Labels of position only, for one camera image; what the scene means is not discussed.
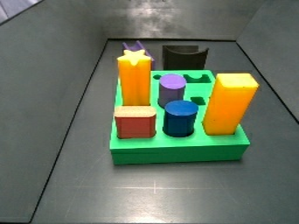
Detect orange rectangular block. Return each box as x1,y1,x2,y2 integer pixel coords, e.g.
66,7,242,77
202,73,259,136

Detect black arch fixture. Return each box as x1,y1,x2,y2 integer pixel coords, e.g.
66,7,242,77
163,45,210,70

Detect blue cylinder block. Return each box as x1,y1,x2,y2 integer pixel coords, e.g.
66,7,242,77
163,100,199,137

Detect green shape sorter base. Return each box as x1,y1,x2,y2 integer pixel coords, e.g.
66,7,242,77
110,70,250,165

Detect purple arch block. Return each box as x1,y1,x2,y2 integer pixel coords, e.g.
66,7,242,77
123,40,155,70

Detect purple cylinder block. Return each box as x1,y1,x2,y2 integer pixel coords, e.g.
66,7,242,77
158,73,187,108

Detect orange star block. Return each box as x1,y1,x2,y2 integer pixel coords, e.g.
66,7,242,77
116,50,152,106

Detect red rounded square block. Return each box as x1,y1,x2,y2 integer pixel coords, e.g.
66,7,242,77
115,106,156,139

